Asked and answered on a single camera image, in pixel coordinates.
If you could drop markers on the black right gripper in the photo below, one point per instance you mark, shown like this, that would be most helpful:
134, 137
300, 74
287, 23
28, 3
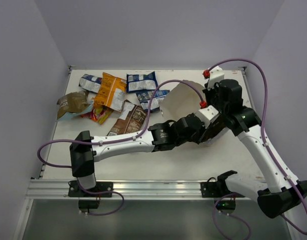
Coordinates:
207, 92

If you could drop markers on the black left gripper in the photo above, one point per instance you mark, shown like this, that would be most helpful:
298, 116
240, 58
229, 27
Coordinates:
203, 135

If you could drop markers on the blue checkered paper bag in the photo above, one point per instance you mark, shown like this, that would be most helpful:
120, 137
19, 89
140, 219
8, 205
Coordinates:
181, 101

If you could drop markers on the blue kettle chip bag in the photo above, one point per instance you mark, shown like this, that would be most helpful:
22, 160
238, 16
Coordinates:
145, 96

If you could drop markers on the dark brown chip bag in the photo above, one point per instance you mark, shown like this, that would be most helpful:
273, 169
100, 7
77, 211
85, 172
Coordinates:
130, 120

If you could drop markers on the blue white chip bag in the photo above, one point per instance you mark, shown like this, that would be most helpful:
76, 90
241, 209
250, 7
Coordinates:
140, 82

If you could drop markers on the orange chip bag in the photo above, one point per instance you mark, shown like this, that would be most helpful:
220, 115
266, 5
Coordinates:
111, 93

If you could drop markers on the colourful fruit candy bag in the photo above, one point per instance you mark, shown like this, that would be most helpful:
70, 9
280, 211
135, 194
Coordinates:
98, 114

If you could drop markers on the navy white snack bag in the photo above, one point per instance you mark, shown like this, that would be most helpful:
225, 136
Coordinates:
90, 83

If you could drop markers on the olive brown snack bag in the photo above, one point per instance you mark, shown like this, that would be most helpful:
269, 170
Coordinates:
73, 104

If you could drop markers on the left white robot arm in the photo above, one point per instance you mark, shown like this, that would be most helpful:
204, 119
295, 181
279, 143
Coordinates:
86, 150

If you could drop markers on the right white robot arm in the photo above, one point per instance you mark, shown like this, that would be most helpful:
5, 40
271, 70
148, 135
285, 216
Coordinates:
281, 190

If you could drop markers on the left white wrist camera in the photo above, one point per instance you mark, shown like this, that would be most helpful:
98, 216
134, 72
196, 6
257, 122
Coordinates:
207, 115

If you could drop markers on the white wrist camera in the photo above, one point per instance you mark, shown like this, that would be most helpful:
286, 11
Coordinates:
207, 115
212, 76

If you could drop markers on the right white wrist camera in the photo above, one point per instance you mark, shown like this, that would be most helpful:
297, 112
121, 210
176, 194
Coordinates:
212, 76

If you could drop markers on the aluminium mounting rail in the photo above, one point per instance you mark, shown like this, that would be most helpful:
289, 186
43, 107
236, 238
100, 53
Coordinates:
54, 189

